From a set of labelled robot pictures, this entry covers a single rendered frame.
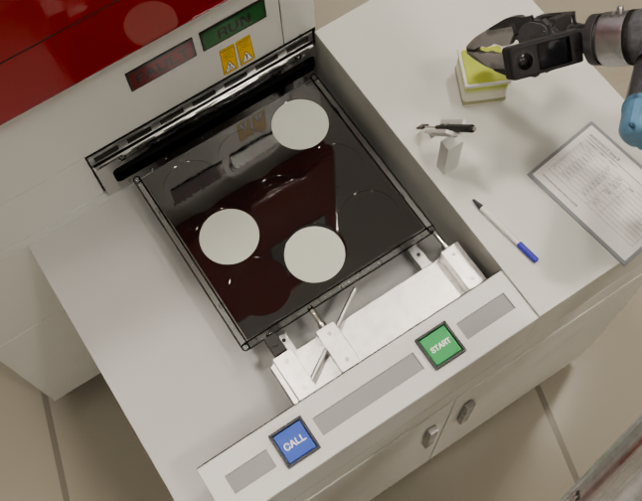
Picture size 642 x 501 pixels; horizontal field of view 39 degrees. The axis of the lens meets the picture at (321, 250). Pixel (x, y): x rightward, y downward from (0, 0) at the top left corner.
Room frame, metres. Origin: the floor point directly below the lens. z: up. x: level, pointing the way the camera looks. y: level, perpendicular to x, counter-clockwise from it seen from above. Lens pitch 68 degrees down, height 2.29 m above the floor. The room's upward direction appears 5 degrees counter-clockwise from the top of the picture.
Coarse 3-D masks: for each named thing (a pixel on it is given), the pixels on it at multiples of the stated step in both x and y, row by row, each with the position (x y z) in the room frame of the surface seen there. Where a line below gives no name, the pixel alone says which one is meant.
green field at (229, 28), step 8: (248, 8) 0.89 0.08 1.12; (256, 8) 0.90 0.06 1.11; (240, 16) 0.89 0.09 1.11; (248, 16) 0.89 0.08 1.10; (256, 16) 0.90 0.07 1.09; (224, 24) 0.87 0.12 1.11; (232, 24) 0.88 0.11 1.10; (240, 24) 0.89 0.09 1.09; (248, 24) 0.89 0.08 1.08; (208, 32) 0.86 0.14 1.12; (216, 32) 0.87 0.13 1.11; (224, 32) 0.87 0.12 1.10; (232, 32) 0.88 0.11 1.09; (208, 40) 0.86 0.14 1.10; (216, 40) 0.86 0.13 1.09; (208, 48) 0.86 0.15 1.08
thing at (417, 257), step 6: (414, 246) 0.58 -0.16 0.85; (408, 252) 0.57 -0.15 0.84; (414, 252) 0.57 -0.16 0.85; (420, 252) 0.57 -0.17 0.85; (408, 258) 0.57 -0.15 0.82; (414, 258) 0.56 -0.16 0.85; (420, 258) 0.56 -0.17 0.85; (426, 258) 0.56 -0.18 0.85; (414, 264) 0.55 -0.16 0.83; (420, 264) 0.55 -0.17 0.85; (426, 264) 0.54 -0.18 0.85
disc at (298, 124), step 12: (288, 108) 0.84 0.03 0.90; (300, 108) 0.84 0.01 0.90; (312, 108) 0.84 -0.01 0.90; (276, 120) 0.82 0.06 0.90; (288, 120) 0.82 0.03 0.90; (300, 120) 0.82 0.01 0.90; (312, 120) 0.81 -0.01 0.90; (324, 120) 0.81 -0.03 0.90; (276, 132) 0.80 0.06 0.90; (288, 132) 0.79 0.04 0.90; (300, 132) 0.79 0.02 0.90; (312, 132) 0.79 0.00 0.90; (324, 132) 0.79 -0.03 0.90; (288, 144) 0.77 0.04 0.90; (300, 144) 0.77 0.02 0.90; (312, 144) 0.77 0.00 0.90
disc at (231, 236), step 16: (208, 224) 0.63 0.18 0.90; (224, 224) 0.63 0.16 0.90; (240, 224) 0.63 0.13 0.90; (208, 240) 0.61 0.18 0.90; (224, 240) 0.60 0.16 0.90; (240, 240) 0.60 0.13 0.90; (256, 240) 0.60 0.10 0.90; (208, 256) 0.58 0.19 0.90; (224, 256) 0.57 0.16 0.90; (240, 256) 0.57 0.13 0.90
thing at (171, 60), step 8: (184, 48) 0.84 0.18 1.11; (192, 48) 0.84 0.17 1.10; (168, 56) 0.83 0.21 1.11; (176, 56) 0.83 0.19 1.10; (184, 56) 0.84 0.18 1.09; (192, 56) 0.84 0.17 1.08; (152, 64) 0.81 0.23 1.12; (160, 64) 0.82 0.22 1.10; (168, 64) 0.82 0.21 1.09; (176, 64) 0.83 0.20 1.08; (136, 72) 0.80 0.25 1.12; (144, 72) 0.80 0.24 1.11; (152, 72) 0.81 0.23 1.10; (160, 72) 0.82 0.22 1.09; (136, 80) 0.80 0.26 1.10; (144, 80) 0.80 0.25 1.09
